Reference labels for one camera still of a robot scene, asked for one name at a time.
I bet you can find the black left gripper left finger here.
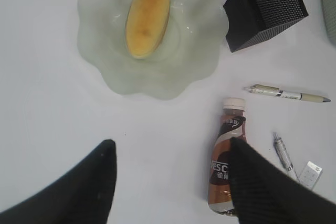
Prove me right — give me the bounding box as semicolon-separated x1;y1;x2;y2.
1;140;116;223

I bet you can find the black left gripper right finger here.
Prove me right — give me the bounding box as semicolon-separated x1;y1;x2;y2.
228;138;335;223

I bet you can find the brown coffee drink bottle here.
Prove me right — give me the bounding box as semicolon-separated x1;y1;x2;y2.
207;98;246;216

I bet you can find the oblong golden bread roll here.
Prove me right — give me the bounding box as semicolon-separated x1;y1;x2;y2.
125;0;170;59

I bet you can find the grey white retractable pen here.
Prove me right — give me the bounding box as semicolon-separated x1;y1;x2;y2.
273;132;299;182

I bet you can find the beige retractable pen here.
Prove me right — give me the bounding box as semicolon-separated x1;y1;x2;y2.
244;84;331;103

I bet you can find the pale green wavy glass plate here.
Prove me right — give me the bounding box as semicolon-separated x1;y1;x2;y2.
77;0;228;100

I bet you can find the black mesh pen holder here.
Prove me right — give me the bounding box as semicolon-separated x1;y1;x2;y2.
224;0;309;52

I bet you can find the pale green plastic basket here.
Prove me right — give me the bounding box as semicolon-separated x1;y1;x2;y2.
321;0;335;46

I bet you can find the clear plastic ruler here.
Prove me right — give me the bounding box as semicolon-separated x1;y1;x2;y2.
299;161;323;190

